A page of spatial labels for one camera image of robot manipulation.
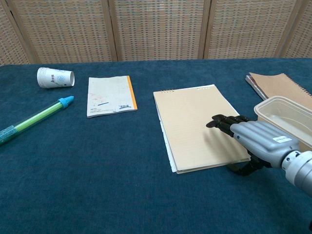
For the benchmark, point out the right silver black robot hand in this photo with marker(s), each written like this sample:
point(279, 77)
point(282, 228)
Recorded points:
point(263, 136)

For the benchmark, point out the brown spiral notebook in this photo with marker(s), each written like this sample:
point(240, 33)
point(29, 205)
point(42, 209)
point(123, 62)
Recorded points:
point(275, 85)

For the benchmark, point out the beige rectangular food container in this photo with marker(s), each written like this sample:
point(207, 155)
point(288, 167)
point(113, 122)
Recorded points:
point(287, 114)

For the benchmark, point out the woven bamboo folding screen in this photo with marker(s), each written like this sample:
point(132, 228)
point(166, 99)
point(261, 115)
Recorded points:
point(156, 29)

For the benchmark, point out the white notepad orange spine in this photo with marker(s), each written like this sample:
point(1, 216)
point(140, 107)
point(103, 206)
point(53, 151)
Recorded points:
point(109, 95)

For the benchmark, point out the dark blue table cloth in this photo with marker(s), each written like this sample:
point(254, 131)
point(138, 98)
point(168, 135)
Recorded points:
point(97, 182)

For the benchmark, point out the white printed paper cup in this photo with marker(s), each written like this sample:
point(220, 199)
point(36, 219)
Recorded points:
point(53, 78)

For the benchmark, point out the green blue toy tube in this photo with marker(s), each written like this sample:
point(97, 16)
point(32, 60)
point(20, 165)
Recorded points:
point(36, 117)

